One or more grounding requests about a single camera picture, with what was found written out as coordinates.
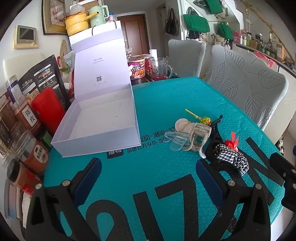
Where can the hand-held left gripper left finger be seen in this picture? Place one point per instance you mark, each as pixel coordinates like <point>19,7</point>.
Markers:
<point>89,176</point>

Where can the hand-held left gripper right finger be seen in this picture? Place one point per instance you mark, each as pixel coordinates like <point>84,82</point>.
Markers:
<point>208,183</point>

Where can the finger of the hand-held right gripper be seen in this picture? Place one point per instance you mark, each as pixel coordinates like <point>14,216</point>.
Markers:
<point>290,197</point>
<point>281,165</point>

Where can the black hair band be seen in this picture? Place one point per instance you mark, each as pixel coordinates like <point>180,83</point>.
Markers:
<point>211,150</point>

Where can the black white checkered bow clip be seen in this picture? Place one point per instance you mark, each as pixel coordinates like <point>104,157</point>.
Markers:
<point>233,160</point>

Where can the beige hair claw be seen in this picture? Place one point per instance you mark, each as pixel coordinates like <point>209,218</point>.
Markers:
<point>201,136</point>

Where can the clear plastic hair clip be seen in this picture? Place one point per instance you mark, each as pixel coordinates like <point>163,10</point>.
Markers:
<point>177,141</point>

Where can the black hair claw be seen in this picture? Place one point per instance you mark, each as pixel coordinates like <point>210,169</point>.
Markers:
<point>216,121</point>

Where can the yellow green flower hair stick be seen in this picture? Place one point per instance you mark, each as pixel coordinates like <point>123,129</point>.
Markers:
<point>205,121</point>

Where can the round cream case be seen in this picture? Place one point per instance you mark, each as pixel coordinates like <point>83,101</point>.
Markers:
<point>181,126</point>

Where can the white gift box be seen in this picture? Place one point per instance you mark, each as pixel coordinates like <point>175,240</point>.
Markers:
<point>104,111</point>

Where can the orange label clear jar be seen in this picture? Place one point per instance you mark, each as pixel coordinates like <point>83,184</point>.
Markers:
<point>34,153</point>

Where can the black lid jar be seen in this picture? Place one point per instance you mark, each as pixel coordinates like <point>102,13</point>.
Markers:
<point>20,179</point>

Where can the red canister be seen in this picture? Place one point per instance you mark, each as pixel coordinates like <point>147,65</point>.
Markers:
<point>46,109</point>

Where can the white packet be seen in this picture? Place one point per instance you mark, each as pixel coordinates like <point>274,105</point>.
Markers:
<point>15,208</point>

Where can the grey leaf pattern chair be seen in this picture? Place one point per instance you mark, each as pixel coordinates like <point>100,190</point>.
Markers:
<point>245,85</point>
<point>185,58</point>

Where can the bean jar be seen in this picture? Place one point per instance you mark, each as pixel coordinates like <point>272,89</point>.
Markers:
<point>5,141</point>

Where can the brown spice jar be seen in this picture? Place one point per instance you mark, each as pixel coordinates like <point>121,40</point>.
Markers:
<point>7,111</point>

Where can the pink plastic bag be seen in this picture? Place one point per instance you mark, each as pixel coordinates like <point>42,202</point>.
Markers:
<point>266,59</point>

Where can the black printed pouch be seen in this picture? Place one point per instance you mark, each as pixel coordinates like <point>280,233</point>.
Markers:
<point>46,74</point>

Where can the blue label jar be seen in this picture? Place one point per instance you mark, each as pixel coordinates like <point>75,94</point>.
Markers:
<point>12,89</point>

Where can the purple instant noodle cup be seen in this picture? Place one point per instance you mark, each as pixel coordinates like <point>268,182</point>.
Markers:
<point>137,69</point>

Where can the row of cosmetic bottles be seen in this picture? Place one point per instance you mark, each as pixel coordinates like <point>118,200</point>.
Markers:
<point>261,45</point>

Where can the glass mug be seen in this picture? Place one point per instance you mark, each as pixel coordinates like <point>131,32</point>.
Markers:
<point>159,69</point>

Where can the woven straw fan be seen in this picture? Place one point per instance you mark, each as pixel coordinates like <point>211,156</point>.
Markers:
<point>66,49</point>

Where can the green tote bag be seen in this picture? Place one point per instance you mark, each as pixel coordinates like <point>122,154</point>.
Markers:
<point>196,23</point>
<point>225,31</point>

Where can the yellow pot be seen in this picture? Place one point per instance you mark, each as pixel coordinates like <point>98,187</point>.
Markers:
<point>76,24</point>

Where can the brown door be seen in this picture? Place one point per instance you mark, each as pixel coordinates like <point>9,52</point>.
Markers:
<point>134,30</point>

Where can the green electric kettle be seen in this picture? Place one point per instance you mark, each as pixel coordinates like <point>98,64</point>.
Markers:
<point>97,16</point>

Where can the small pink bottle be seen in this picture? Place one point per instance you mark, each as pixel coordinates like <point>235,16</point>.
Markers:
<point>111,16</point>

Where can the dark hanging handbag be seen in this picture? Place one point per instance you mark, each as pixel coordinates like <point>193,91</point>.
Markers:
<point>171,23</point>

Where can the clear plastic bag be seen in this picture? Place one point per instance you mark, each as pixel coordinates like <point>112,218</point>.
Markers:
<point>77,8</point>

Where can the beige wall intercom panel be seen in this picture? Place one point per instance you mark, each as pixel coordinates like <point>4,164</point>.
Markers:
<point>25,36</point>

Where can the gold picture frame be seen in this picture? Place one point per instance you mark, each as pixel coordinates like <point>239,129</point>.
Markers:
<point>54,17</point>

